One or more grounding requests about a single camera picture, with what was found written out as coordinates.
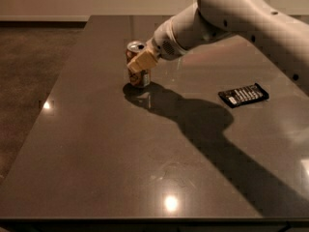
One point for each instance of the black snack bar wrapper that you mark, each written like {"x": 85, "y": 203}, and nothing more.
{"x": 244, "y": 95}

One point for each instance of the orange soda can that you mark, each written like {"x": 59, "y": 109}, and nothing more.
{"x": 139, "y": 79}

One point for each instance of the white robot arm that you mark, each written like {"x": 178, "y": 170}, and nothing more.
{"x": 283, "y": 39}

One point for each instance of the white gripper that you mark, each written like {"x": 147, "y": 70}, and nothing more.
{"x": 164, "y": 43}

